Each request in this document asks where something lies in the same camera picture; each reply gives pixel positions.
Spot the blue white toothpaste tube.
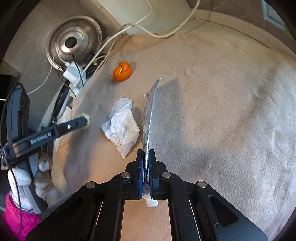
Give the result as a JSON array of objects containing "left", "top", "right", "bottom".
[{"left": 142, "top": 78, "right": 161, "bottom": 208}]

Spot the white power strip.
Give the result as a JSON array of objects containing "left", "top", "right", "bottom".
[{"left": 63, "top": 61, "right": 87, "bottom": 97}]

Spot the beige towel mat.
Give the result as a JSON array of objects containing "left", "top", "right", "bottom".
[{"left": 57, "top": 32, "right": 295, "bottom": 240}]

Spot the white power cable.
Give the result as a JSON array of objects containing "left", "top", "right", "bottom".
[{"left": 81, "top": 0, "right": 201, "bottom": 75}]

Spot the small beige ball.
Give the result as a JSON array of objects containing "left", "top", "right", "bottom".
[{"left": 79, "top": 113, "right": 90, "bottom": 130}]

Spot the orange peel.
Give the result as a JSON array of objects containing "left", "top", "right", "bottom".
[{"left": 112, "top": 61, "right": 132, "bottom": 82}]

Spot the crumpled white tissue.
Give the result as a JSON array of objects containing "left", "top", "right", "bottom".
[{"left": 101, "top": 97, "right": 140, "bottom": 159}]

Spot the white cutting board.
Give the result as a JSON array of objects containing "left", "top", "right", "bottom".
[{"left": 80, "top": 0, "right": 192, "bottom": 37}]

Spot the gloved left hand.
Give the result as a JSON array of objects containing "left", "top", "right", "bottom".
[{"left": 8, "top": 152, "right": 57, "bottom": 206}]

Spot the stainless steel pot lid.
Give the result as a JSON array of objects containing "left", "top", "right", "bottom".
[{"left": 46, "top": 15, "right": 103, "bottom": 69}]

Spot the thin white charger cable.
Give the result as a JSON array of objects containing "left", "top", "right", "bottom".
[{"left": 26, "top": 48, "right": 61, "bottom": 95}]

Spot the pink sleeve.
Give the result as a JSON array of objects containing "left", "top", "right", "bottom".
[{"left": 4, "top": 191, "right": 41, "bottom": 240}]

